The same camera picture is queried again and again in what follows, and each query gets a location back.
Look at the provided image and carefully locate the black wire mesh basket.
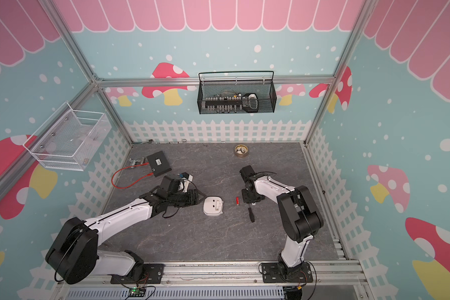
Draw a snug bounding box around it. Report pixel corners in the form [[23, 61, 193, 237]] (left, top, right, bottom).
[[197, 71, 277, 115]]

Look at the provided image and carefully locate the aluminium front rail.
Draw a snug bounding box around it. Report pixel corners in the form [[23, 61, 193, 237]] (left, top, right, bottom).
[[52, 260, 374, 300]]

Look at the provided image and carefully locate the tape roll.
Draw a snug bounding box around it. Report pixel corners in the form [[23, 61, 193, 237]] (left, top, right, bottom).
[[234, 144, 250, 158]]

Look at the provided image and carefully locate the small circuit board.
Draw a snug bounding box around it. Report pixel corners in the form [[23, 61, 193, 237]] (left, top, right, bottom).
[[128, 287, 147, 298]]

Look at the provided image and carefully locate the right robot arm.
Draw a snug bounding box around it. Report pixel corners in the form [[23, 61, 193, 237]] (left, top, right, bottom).
[[239, 166, 324, 277]]

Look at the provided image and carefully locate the metal clip bracket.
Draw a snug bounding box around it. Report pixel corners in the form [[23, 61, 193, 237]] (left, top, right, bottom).
[[129, 157, 146, 168]]

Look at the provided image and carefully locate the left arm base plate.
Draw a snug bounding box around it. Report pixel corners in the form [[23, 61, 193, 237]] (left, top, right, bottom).
[[110, 264, 165, 285]]

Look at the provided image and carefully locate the black box device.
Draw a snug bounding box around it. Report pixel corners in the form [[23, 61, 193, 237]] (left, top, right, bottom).
[[146, 151, 172, 177]]

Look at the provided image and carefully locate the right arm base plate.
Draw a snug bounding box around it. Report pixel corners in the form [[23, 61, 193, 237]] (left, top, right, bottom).
[[258, 262, 314, 285]]

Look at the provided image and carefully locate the white wire basket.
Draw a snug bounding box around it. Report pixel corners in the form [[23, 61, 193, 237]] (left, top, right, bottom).
[[22, 102, 112, 171]]

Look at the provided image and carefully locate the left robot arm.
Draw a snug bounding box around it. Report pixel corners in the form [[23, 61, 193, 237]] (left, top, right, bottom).
[[46, 173, 207, 285]]

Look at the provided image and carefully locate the white alarm clock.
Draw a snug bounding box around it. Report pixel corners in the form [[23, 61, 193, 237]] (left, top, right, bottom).
[[203, 196, 223, 216]]

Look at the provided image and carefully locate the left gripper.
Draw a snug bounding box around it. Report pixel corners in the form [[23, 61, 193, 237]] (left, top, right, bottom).
[[167, 188, 207, 207]]

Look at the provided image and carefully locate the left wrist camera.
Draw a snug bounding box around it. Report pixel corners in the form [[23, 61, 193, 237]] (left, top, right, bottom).
[[178, 172, 193, 193]]

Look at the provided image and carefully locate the red cable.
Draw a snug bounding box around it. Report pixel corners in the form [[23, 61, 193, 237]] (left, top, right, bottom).
[[110, 162, 155, 190]]

